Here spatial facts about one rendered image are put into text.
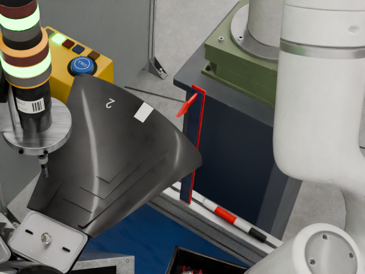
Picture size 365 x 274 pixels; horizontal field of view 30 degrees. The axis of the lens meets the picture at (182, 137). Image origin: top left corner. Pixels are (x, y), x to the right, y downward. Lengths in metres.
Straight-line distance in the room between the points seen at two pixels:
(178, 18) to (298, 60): 2.31
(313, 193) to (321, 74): 1.81
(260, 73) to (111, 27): 1.02
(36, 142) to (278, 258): 0.28
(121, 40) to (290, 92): 1.77
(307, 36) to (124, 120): 0.41
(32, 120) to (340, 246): 0.34
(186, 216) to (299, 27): 0.76
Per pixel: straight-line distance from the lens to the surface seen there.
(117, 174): 0.95
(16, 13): 0.57
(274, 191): 1.60
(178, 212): 1.38
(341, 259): 0.73
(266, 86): 1.39
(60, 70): 1.27
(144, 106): 1.02
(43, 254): 0.90
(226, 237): 1.34
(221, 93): 1.43
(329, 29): 0.66
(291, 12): 0.67
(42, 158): 0.74
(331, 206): 2.45
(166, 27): 2.93
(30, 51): 0.60
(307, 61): 0.67
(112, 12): 2.28
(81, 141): 0.97
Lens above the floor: 1.99
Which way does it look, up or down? 52 degrees down
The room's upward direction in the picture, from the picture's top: 6 degrees clockwise
